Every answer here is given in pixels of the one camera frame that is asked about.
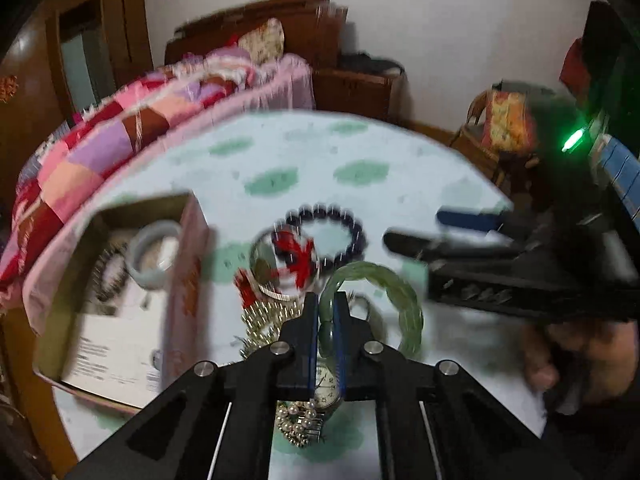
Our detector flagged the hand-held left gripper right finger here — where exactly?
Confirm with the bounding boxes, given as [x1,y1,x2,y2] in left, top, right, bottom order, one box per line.
[332,291,583,480]

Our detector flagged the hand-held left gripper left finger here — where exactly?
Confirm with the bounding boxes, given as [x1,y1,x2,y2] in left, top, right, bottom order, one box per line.
[65,292,321,480]

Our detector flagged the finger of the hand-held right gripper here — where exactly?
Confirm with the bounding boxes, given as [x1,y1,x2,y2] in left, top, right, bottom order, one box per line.
[384,230,506,263]
[436,208,516,233]

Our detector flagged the green jade bangle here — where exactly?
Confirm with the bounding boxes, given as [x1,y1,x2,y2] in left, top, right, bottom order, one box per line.
[319,261,425,356]

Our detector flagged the metallic bead necklace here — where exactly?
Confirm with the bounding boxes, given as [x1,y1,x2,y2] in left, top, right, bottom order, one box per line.
[240,302,306,358]

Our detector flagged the purple bead bracelet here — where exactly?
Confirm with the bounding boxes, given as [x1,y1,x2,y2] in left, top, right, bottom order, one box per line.
[272,202,370,268]

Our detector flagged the pearl necklace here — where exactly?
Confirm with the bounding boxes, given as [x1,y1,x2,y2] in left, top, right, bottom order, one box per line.
[276,401,322,449]

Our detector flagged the silver bangle with red string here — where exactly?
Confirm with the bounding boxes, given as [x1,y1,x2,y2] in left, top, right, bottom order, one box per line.
[235,227,321,311]

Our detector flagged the pink tin box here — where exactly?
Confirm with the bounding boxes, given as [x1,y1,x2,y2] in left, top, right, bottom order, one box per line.
[32,191,211,413]

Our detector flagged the person's right hand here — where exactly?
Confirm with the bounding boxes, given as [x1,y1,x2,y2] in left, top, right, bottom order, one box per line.
[522,317,640,413]

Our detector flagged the metal wrist watch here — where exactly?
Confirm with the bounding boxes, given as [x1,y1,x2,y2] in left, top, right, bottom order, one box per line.
[300,360,346,413]

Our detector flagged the wicker chair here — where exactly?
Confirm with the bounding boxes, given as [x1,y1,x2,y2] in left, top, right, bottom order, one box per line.
[450,90,536,191]

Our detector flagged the colourful patterned cushion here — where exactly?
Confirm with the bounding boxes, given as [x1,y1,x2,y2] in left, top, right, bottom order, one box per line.
[482,87,538,153]

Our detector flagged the wooden nightstand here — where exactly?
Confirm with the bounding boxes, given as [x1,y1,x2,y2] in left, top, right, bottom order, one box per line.
[312,67,406,123]

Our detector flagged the white jade bangle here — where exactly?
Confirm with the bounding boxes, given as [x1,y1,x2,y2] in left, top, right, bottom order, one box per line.
[125,220,183,291]

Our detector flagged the dark clothes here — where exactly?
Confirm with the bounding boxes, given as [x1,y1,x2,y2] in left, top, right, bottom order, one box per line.
[337,52,403,76]

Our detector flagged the wooden bed with pink sheet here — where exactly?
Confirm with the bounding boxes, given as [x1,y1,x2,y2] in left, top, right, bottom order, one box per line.
[0,0,351,341]

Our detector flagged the floral pillow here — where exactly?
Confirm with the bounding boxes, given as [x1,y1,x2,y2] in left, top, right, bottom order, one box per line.
[239,19,286,65]

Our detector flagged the purple pillow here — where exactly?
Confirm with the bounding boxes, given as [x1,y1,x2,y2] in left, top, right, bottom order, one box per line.
[210,47,251,62]

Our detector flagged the patchwork quilt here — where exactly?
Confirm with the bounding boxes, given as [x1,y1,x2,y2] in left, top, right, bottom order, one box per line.
[0,50,261,281]

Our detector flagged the wooden wardrobe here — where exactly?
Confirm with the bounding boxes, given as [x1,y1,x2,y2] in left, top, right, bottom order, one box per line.
[0,0,153,196]

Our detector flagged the dark bead bracelet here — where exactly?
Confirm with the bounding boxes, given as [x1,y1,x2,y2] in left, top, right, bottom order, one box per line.
[92,242,131,303]

